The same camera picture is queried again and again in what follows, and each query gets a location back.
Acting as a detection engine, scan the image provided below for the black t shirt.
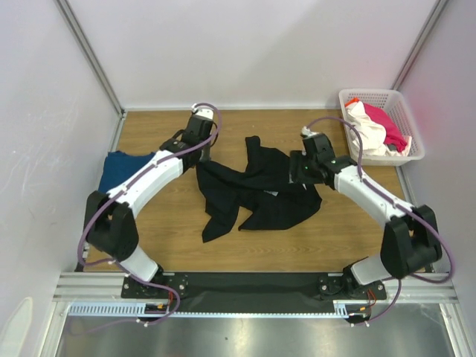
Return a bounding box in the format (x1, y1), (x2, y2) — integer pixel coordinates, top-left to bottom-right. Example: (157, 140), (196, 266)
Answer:
(196, 136), (322, 242)

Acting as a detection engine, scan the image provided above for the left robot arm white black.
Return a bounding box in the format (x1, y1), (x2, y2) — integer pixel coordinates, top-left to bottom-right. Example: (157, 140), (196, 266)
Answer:
(80, 106), (219, 298)

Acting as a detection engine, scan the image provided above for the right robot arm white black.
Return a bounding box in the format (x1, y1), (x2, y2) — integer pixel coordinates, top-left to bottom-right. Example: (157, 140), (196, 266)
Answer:
(289, 132), (443, 299)

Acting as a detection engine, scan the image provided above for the folded blue t shirt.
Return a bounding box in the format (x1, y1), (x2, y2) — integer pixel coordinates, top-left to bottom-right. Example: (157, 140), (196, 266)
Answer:
(97, 151), (155, 193)

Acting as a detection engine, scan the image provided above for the cream white t shirt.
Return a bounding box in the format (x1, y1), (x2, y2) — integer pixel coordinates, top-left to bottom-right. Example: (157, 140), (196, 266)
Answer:
(345, 100), (412, 157)

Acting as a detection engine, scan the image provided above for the orange garment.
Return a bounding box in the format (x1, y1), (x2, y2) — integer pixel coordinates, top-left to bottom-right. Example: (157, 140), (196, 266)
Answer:
(345, 97), (360, 108)

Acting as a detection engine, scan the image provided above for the white plastic basket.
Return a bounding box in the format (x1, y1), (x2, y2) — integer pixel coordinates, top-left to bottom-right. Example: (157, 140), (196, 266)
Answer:
(338, 89), (425, 167)

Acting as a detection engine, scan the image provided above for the pink t shirt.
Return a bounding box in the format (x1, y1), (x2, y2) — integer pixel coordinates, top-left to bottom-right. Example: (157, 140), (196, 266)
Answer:
(364, 103), (409, 153)

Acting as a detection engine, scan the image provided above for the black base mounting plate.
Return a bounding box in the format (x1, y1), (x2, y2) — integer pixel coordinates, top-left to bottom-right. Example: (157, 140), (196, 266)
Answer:
(120, 271), (387, 315)

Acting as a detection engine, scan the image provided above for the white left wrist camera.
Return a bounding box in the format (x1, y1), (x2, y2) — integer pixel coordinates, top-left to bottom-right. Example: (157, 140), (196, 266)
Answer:
(191, 106), (214, 121)

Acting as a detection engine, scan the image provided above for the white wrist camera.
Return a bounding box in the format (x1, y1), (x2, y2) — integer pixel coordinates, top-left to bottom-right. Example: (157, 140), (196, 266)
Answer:
(191, 106), (214, 121)
(300, 126), (317, 138)

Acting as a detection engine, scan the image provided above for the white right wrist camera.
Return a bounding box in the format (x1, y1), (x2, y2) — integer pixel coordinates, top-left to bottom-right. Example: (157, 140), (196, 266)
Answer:
(300, 126), (317, 138)

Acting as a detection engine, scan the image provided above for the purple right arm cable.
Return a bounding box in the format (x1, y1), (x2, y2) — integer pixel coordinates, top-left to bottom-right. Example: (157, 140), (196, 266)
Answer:
(304, 117), (457, 328)

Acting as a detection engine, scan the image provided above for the left aluminium corner post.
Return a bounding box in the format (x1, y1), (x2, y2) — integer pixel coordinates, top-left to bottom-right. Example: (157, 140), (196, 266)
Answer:
(54, 0), (124, 117)

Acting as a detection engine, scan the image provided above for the aluminium corner post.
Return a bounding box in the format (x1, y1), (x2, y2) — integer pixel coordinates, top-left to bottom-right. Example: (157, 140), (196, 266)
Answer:
(391, 0), (451, 91)
(54, 0), (124, 117)

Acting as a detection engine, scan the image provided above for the aluminium frame rail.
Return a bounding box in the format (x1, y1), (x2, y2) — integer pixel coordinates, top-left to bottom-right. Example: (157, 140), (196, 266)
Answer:
(53, 272), (458, 324)

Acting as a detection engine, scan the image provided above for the right aluminium corner post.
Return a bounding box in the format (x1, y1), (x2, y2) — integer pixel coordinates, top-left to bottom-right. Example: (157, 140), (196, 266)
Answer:
(391, 0), (451, 91)

